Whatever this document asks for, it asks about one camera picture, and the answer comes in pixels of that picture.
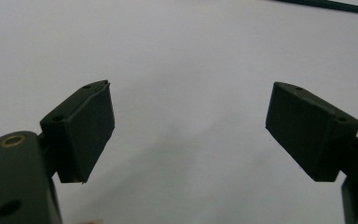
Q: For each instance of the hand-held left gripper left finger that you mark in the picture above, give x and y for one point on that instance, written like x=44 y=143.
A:
x=84 y=133

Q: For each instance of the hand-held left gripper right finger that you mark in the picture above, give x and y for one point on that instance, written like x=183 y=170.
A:
x=307 y=130

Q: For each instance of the wooden stick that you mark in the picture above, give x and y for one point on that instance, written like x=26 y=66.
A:
x=329 y=4

